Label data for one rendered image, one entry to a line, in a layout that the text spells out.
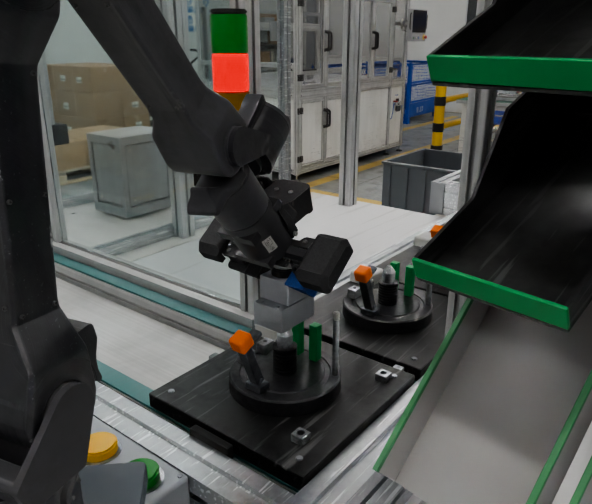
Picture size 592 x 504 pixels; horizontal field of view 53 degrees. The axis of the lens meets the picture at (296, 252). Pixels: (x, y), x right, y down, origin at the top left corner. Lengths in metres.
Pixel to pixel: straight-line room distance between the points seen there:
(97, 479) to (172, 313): 0.56
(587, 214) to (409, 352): 0.38
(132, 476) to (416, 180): 2.30
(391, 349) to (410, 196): 1.90
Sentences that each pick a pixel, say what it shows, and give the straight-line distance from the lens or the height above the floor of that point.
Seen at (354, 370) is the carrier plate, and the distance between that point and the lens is 0.79.
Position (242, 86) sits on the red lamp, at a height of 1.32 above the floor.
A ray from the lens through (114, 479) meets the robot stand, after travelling 0.51.
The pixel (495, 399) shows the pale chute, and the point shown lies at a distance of 0.59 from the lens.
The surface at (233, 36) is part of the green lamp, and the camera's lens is 0.83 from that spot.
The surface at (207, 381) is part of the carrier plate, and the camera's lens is 0.77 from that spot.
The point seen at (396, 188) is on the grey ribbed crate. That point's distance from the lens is 2.74.
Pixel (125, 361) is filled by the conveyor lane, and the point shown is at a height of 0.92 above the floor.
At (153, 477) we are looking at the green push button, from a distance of 0.64.
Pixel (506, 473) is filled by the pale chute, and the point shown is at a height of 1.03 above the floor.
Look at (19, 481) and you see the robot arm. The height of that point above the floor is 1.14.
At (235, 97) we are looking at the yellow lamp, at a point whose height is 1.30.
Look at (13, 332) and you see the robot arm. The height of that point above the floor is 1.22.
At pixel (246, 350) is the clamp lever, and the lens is 0.66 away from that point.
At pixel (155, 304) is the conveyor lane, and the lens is 1.06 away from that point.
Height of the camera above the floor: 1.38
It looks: 20 degrees down
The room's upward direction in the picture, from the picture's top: straight up
